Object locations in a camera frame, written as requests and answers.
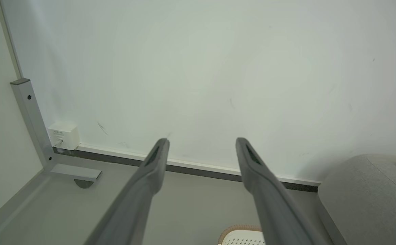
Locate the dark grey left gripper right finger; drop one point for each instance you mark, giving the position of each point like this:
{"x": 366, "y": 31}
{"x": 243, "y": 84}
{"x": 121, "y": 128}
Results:
{"x": 269, "y": 197}

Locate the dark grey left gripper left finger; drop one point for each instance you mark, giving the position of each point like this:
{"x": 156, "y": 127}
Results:
{"x": 140, "y": 197}

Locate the white laundry basket brown rim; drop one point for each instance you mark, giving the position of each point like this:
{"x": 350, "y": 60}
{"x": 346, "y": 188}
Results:
{"x": 242, "y": 238}

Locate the white and dark baseboard strip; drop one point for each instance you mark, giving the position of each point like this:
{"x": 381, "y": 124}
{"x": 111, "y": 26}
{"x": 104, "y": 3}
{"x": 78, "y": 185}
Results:
{"x": 201, "y": 169}

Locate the grey fabric sofa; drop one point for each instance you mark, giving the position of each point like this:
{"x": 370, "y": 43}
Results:
{"x": 371, "y": 204}

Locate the white wall outlet box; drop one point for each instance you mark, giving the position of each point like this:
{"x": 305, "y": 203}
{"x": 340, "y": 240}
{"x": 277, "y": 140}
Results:
{"x": 65, "y": 134}

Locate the grey metal frame leg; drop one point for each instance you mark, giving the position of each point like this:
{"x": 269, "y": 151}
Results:
{"x": 31, "y": 115}

